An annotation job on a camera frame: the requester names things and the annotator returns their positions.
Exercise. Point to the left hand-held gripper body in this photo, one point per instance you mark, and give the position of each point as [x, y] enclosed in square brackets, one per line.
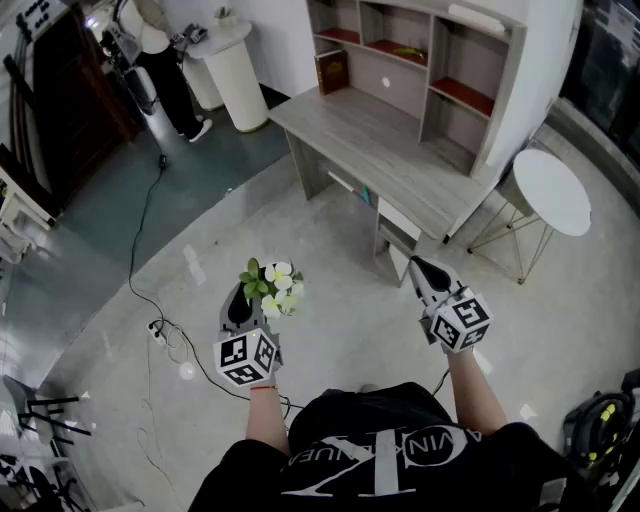
[245, 357]

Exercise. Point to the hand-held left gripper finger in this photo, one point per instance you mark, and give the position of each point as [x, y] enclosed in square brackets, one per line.
[240, 312]

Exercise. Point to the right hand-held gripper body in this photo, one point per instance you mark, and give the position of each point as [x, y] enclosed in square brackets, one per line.
[460, 325]

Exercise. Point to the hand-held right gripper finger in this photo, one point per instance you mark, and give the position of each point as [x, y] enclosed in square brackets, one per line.
[432, 280]

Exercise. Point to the white flowers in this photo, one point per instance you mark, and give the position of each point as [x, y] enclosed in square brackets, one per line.
[277, 277]

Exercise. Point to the person's left forearm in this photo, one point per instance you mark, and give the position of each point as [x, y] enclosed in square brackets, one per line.
[265, 420]

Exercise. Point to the person's right forearm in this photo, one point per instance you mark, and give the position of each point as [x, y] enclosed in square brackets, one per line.
[475, 395]

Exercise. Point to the grey wooden desk with shelves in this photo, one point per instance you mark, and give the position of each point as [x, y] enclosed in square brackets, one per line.
[360, 145]

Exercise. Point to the white power strip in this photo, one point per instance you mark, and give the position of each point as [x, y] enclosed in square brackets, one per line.
[157, 334]

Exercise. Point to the person's black printed t-shirt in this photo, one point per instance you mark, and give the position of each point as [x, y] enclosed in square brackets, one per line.
[250, 475]

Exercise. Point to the person's black trousers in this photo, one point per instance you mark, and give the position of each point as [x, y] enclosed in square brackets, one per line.
[370, 410]

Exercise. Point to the white round side table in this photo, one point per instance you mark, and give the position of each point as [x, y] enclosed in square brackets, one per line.
[550, 190]

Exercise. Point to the black and yellow machine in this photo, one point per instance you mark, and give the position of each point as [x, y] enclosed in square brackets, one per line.
[595, 425]

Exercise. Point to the black power adapter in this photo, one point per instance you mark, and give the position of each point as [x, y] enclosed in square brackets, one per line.
[162, 162]

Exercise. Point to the black metal chair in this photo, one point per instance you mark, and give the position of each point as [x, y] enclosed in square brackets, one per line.
[45, 415]

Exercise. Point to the green leaf sprig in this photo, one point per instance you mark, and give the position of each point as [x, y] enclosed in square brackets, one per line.
[410, 52]

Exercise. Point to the brown book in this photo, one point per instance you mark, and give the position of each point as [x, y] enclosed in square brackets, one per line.
[332, 72]

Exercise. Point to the white cylindrical stand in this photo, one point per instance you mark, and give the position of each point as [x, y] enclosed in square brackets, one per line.
[202, 85]

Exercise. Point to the white machine base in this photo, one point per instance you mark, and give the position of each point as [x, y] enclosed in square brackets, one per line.
[145, 92]

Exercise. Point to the dark wooden cabinet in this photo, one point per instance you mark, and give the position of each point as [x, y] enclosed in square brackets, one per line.
[75, 110]

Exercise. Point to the dark glass window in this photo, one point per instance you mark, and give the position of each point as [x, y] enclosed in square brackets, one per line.
[605, 65]

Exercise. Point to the white round pedestal table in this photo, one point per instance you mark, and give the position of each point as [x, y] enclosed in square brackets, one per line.
[235, 80]

